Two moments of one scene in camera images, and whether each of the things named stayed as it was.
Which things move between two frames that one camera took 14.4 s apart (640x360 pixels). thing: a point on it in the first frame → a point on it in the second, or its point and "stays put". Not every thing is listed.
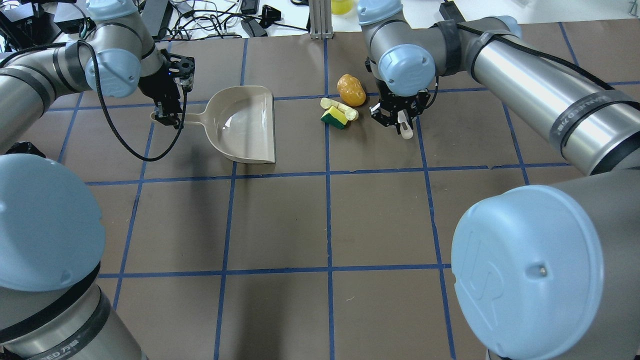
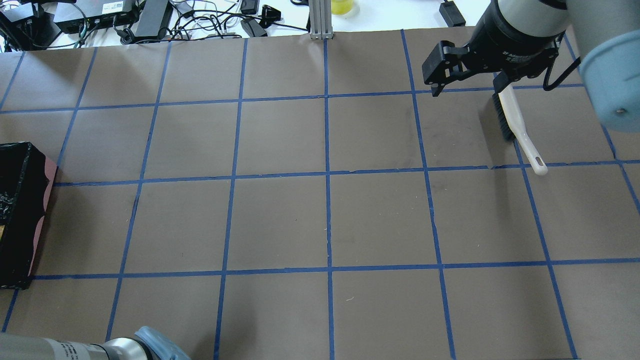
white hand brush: [406, 129] → [505, 106]
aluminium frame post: [320, 19] stays put
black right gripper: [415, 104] → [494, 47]
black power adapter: [450, 11] stays put
